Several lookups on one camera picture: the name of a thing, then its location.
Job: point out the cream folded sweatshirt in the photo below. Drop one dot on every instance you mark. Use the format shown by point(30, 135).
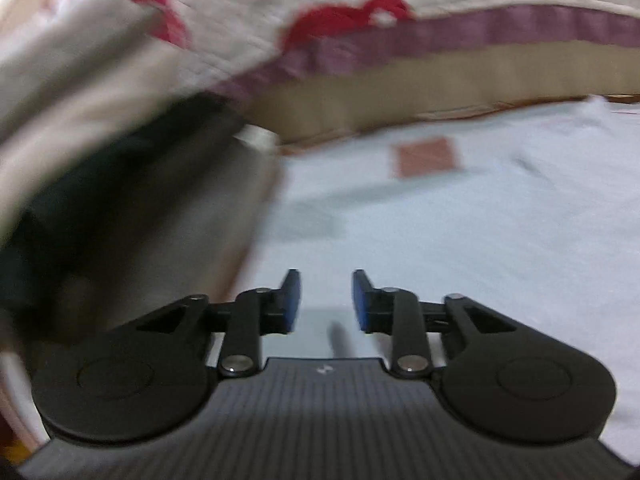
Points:
point(76, 83)

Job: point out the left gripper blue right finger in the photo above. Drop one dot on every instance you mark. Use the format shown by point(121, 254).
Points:
point(396, 313)

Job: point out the checkered cartoon floor rug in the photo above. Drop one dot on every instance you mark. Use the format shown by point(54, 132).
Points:
point(591, 143)

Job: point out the black folded garment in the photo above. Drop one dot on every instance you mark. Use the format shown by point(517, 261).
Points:
point(64, 225)

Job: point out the light grey abc t-shirt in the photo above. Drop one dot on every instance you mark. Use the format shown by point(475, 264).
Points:
point(563, 260)

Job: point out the white quilted bear bedspread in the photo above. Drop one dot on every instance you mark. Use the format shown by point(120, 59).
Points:
point(242, 48)

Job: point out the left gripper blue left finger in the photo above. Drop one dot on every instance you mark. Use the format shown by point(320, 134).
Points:
point(253, 314)

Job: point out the grey cream folded garment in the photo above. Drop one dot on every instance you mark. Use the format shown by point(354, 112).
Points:
point(185, 228)

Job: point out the beige bed frame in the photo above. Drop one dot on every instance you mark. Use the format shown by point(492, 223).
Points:
point(441, 86)

